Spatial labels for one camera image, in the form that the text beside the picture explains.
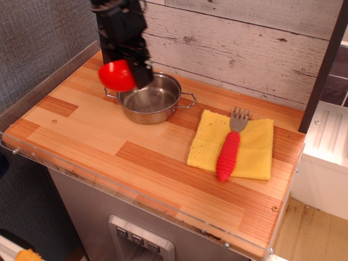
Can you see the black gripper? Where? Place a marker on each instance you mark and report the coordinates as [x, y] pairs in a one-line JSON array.
[[130, 26]]

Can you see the red plastic tomato half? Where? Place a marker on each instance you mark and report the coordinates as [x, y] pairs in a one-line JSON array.
[[116, 75]]

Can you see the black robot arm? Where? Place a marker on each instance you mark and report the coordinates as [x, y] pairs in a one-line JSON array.
[[120, 27]]

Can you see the stainless steel pot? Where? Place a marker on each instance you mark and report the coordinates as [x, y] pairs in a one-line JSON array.
[[154, 103]]

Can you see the yellow folded cloth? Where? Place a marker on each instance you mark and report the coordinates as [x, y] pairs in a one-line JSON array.
[[245, 154]]

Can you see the silver dispenser panel with buttons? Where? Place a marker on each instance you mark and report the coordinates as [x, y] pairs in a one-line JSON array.
[[133, 242]]

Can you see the clear acrylic edge guard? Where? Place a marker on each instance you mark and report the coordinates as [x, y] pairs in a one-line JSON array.
[[90, 199]]

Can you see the yellow object at corner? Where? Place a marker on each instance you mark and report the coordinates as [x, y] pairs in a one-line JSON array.
[[28, 255]]

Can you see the fork with red handle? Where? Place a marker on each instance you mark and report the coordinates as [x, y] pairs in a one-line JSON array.
[[227, 158]]

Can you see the dark right upright post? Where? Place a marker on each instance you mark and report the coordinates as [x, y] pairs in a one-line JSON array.
[[328, 60]]

